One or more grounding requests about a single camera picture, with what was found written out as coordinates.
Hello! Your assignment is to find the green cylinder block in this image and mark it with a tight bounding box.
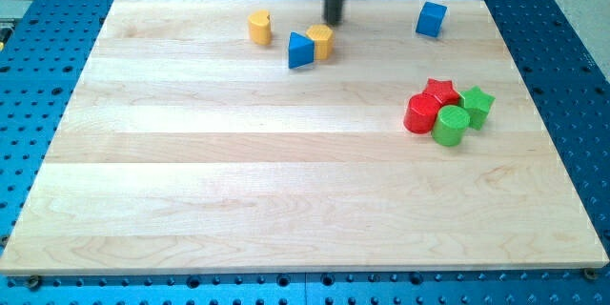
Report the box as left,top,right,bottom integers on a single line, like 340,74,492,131
431,105,470,147

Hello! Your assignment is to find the light wooden board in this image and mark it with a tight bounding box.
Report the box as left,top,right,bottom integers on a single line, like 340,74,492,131
1,0,608,275

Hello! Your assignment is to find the red cylinder block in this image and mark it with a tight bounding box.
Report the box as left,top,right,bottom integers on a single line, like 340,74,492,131
403,93,440,134

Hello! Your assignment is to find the yellow heart block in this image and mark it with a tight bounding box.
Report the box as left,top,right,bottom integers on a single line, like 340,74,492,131
248,10,272,46

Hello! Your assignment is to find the blue cube block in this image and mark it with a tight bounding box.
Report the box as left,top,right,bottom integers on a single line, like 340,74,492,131
416,2,448,38

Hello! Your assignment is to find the blue triangle block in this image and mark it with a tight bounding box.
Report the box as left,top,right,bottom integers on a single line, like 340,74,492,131
288,32,315,69

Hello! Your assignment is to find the red star block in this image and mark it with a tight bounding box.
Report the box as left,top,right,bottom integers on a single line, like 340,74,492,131
423,78,460,107

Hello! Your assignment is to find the yellow hexagon block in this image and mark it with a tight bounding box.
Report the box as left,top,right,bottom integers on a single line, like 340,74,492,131
306,24,335,60

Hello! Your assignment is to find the green star block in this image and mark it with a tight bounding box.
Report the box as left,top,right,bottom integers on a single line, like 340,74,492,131
458,86,496,131

